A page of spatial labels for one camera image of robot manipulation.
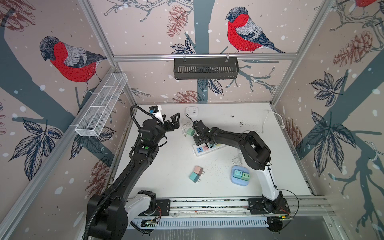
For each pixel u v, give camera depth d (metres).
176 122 0.70
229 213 0.73
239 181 0.80
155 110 0.66
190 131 0.99
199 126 0.78
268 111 1.10
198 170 0.84
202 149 0.92
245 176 0.77
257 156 0.54
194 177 0.81
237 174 0.78
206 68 1.04
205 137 0.73
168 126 0.69
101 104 0.79
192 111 1.14
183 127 1.05
